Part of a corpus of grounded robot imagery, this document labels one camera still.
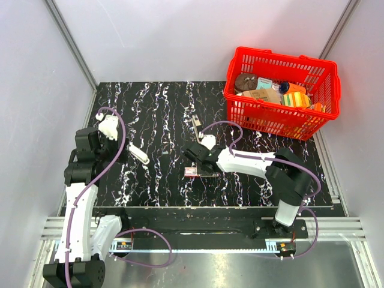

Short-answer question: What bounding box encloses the black grey stapler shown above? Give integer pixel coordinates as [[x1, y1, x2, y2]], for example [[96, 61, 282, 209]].
[[191, 115, 204, 143]]

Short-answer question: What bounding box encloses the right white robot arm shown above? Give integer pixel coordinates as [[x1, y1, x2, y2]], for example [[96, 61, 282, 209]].
[[182, 143, 312, 238]]

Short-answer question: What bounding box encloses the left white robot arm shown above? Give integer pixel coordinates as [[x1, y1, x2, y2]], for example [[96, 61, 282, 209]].
[[43, 127, 130, 287]]

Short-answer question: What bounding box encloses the staple box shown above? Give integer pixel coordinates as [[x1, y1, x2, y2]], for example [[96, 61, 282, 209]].
[[184, 166, 219, 178]]

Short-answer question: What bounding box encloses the brown round object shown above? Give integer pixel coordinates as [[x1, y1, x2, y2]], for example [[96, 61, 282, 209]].
[[235, 73, 257, 93]]

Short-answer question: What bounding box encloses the brown cardboard box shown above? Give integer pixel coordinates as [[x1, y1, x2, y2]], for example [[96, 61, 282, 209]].
[[242, 88, 281, 104]]

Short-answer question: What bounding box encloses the teal white card box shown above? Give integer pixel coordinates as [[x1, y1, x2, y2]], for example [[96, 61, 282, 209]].
[[256, 77, 273, 89]]

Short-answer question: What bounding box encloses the orange bottle blue cap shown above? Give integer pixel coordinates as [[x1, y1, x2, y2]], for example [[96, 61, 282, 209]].
[[278, 82, 307, 94]]

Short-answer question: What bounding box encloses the yellow green sponge pack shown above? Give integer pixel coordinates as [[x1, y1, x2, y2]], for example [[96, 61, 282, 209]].
[[282, 92, 311, 108]]

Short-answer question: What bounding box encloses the orange snack packet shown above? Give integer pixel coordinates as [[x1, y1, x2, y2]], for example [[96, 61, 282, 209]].
[[307, 102, 326, 112]]

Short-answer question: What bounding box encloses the red plastic basket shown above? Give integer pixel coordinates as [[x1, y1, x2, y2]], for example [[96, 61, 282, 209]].
[[224, 47, 341, 140]]

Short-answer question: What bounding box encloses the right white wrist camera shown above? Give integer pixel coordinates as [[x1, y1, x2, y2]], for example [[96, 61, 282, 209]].
[[198, 133, 216, 150]]

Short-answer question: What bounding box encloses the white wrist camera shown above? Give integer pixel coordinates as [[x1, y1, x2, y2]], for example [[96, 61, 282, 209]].
[[198, 133, 216, 150], [95, 113, 119, 141]]

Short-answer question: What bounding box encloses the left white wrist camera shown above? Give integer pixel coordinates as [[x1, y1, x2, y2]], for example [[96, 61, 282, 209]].
[[95, 113, 119, 141]]

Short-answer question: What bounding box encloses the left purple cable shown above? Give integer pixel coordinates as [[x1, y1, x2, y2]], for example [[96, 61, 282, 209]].
[[64, 106, 173, 288]]

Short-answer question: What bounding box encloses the purple cable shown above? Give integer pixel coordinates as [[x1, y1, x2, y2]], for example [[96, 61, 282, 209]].
[[199, 120, 322, 260], [64, 106, 173, 288]]

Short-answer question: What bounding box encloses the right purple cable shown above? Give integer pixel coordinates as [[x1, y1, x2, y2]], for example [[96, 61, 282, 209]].
[[199, 120, 322, 260]]

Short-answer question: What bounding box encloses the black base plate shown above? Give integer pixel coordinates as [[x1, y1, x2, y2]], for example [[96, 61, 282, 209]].
[[59, 205, 308, 244]]

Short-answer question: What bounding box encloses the aluminium rail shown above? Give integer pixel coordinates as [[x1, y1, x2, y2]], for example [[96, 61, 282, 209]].
[[40, 217, 368, 254]]

